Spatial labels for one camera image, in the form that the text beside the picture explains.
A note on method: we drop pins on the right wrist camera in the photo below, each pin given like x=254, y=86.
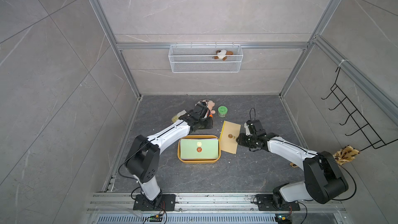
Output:
x=254, y=127

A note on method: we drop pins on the small brown white plush dog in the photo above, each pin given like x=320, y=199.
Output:
x=222, y=54

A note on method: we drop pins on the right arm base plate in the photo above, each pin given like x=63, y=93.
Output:
x=273, y=202

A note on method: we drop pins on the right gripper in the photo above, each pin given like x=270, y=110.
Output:
x=240, y=140

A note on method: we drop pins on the black wall hook rack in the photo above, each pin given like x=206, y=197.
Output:
x=363, y=126

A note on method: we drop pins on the aluminium mounting rail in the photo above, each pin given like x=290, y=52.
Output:
x=209, y=208

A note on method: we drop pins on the yellow patterned cloth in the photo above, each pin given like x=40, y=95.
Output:
x=345, y=155

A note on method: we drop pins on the white wire mesh basket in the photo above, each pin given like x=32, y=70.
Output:
x=199, y=59

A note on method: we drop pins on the yellow envelope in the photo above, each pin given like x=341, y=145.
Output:
x=222, y=130

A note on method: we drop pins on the light green envelope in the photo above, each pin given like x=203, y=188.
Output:
x=199, y=149

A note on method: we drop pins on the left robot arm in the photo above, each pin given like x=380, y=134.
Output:
x=142, y=161

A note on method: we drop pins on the yellow plastic storage tray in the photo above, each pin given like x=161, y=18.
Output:
x=198, y=161

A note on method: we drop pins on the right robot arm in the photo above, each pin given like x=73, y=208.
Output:
x=323, y=178

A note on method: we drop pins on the beige envelope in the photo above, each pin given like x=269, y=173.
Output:
x=229, y=133

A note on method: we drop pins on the pink plush doll orange pants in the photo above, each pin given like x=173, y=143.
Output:
x=207, y=108

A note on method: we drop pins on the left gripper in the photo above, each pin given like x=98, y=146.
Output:
x=210, y=123

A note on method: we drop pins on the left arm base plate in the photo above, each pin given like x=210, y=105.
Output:
x=161, y=202

